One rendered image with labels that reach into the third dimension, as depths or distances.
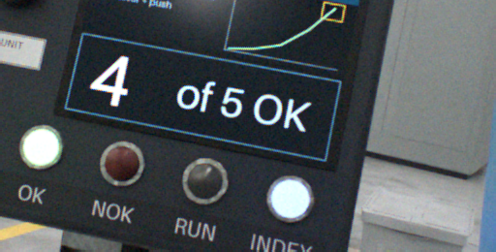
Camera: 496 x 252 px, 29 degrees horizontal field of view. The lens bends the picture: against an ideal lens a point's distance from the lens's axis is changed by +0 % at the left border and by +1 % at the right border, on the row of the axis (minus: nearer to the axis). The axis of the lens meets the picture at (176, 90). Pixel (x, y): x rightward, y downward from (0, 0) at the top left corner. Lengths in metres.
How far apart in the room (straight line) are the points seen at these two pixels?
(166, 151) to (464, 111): 7.62
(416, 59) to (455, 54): 0.32
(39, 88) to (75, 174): 0.06
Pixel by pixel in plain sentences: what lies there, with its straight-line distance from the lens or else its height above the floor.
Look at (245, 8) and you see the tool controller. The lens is 0.58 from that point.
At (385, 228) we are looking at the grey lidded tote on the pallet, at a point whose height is 0.42.
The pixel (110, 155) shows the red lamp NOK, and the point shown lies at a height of 1.12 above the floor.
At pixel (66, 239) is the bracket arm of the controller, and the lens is 0.65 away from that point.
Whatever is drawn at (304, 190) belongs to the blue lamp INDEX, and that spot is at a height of 1.12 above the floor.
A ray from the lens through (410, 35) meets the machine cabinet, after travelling 8.23.
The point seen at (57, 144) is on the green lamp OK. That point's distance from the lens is 0.58.
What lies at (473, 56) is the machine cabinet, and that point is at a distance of 8.14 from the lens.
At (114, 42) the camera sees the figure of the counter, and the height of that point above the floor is 1.18.
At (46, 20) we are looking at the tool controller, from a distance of 0.60.
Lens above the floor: 1.23
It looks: 7 degrees down
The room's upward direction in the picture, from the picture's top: 10 degrees clockwise
